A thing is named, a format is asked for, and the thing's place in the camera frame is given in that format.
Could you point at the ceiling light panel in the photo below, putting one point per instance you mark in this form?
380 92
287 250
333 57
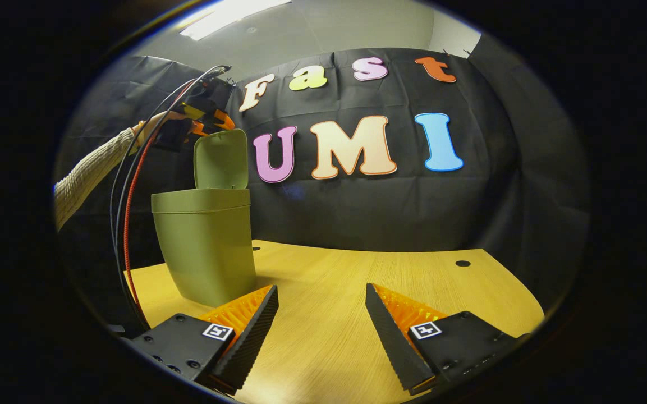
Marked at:
228 17

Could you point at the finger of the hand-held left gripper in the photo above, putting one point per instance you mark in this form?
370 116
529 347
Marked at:
225 120
201 129

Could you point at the black backdrop cloth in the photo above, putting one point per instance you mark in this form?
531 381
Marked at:
385 213

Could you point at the green desktop garbage bin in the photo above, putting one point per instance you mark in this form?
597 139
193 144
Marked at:
205 252

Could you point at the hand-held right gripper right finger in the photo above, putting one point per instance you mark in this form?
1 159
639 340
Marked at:
393 336

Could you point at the wooden desktop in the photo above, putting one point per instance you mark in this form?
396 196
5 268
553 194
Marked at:
329 303

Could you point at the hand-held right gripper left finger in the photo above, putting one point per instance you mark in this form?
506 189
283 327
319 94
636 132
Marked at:
250 336

